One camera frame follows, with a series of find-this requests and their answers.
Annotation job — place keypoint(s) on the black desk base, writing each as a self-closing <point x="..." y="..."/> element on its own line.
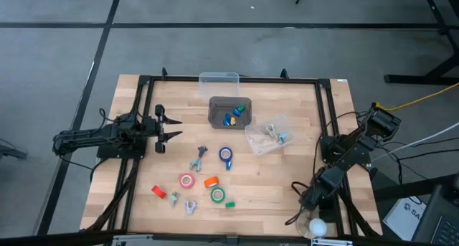
<point x="412" y="79"/>

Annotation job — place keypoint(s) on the small green stapler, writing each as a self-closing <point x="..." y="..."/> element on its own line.
<point x="241" y="108"/>
<point x="230" y="204"/>

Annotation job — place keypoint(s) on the clear plastic bag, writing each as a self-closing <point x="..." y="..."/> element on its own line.
<point x="258" y="142"/>

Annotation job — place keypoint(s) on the smoky grey plastic bin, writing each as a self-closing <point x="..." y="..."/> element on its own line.
<point x="215" y="106"/>

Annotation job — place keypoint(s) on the blue tape roll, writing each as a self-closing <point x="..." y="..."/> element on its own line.
<point x="220" y="154"/>

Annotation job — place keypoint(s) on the orange tape roll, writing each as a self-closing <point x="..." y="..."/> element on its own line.
<point x="211" y="183"/>

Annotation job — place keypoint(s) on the red block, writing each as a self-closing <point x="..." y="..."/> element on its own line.
<point x="158" y="192"/>

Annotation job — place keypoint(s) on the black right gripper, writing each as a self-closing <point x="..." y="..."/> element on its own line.
<point x="312" y="199"/>

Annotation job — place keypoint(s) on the pale grey staple remover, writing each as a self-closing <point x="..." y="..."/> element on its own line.
<point x="270" y="130"/>

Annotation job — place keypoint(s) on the black laptop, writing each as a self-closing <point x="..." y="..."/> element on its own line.
<point x="441" y="221"/>

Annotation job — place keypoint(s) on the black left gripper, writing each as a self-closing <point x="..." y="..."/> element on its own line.
<point x="160" y="129"/>

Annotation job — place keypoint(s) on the black aluminium table frame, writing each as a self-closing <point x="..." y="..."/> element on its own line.
<point x="269" y="80"/>

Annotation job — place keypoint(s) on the green tape roll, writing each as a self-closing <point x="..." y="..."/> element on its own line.
<point x="212" y="195"/>

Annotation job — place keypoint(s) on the dark grey staple remover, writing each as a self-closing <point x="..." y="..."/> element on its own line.
<point x="202" y="150"/>

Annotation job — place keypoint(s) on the grey chair base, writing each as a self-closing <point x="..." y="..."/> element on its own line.
<point x="12" y="152"/>

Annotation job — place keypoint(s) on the pale green staple remover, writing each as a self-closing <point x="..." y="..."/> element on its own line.
<point x="174" y="198"/>

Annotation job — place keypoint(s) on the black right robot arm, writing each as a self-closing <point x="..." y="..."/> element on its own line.
<point x="353" y="149"/>

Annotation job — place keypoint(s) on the black desk foot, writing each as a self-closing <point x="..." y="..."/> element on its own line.
<point x="405" y="190"/>

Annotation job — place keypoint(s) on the small blue stapler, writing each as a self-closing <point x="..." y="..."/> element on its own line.
<point x="225" y="122"/>
<point x="227" y="116"/>
<point x="236" y="112"/>
<point x="228" y="165"/>

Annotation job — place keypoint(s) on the pink tape roll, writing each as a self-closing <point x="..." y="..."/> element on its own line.
<point x="181" y="180"/>

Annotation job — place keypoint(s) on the silver metal bracket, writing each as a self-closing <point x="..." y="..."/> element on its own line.
<point x="331" y="242"/>

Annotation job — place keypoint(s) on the lavender staple remover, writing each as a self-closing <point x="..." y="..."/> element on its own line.
<point x="190" y="203"/>

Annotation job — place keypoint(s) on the brass lamp with white bulb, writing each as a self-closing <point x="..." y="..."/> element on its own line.
<point x="317" y="227"/>

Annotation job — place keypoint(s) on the white printed box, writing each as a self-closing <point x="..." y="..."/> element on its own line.
<point x="401" y="217"/>

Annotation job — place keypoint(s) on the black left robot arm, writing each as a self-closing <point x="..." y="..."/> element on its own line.
<point x="89" y="135"/>

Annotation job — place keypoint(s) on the clear plastic bin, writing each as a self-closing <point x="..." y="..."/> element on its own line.
<point x="218" y="84"/>

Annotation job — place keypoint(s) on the small yellow stapler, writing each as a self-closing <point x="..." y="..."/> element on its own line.
<point x="233" y="121"/>

